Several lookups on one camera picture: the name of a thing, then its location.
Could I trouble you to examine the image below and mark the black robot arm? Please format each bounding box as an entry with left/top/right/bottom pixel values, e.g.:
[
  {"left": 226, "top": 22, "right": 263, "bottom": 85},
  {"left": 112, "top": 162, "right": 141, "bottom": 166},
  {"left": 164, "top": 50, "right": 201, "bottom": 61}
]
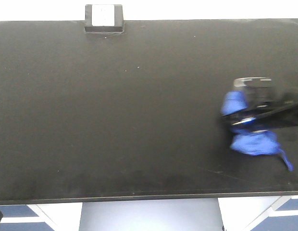
[{"left": 221, "top": 77, "right": 298, "bottom": 131}]

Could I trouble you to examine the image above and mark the blue lab cabinet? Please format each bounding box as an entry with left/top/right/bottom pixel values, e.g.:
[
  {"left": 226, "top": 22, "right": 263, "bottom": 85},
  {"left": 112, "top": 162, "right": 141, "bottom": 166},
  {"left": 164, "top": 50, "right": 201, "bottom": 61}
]
[{"left": 218, "top": 195, "right": 298, "bottom": 231}]

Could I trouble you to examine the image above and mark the left blue cabinet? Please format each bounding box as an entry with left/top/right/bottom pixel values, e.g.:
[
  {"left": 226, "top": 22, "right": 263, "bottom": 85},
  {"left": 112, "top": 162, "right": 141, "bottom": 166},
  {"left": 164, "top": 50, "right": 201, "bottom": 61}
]
[{"left": 0, "top": 203, "right": 83, "bottom": 231}]

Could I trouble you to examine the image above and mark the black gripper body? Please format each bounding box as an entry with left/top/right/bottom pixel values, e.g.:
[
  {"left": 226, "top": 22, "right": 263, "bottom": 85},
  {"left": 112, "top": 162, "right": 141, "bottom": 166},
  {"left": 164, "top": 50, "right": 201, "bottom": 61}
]
[{"left": 233, "top": 77, "right": 275, "bottom": 112}]

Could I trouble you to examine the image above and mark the black white socket box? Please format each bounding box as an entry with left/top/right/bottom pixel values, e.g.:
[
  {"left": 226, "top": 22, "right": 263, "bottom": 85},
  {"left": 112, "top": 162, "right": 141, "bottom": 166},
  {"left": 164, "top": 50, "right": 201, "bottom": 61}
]
[{"left": 84, "top": 4, "right": 124, "bottom": 34}]

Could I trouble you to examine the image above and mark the blue microfiber cloth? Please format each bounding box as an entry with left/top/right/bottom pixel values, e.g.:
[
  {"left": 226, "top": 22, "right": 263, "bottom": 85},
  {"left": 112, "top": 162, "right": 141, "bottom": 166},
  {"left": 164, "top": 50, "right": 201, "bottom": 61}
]
[{"left": 221, "top": 90, "right": 293, "bottom": 171}]

